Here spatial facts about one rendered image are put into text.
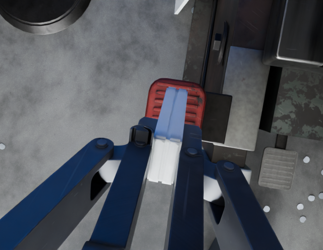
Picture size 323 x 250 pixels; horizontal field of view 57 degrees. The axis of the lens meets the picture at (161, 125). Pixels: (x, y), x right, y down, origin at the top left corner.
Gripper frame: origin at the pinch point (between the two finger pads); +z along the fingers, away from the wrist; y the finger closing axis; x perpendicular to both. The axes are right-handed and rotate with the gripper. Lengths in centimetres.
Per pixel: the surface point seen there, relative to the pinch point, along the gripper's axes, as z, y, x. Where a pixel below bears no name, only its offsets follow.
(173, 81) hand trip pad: 12.3, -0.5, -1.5
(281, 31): 20.7, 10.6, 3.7
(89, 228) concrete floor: 59, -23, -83
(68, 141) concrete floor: 72, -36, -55
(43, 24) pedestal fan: 85, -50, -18
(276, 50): 19.8, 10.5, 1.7
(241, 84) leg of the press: 23.8, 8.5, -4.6
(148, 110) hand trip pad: 10.9, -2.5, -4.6
